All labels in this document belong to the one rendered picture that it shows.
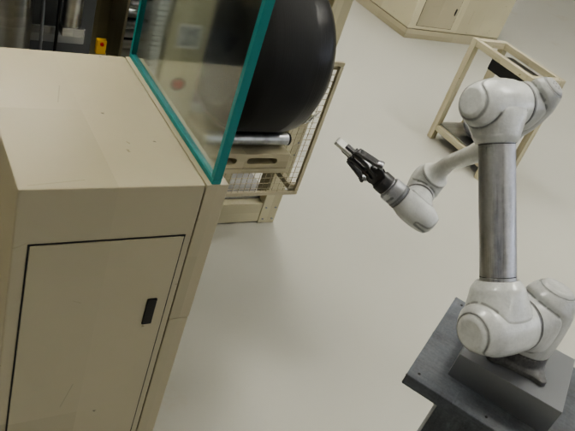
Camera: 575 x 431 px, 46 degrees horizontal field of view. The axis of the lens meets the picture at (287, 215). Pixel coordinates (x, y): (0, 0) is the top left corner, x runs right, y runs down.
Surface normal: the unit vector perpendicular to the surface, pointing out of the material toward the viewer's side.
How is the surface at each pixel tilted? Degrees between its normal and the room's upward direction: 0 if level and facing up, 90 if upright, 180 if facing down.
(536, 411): 90
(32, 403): 90
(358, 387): 0
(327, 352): 0
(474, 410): 0
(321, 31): 53
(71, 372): 90
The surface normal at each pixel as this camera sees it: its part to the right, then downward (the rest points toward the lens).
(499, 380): -0.49, 0.36
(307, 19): 0.53, -0.12
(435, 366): 0.29, -0.79
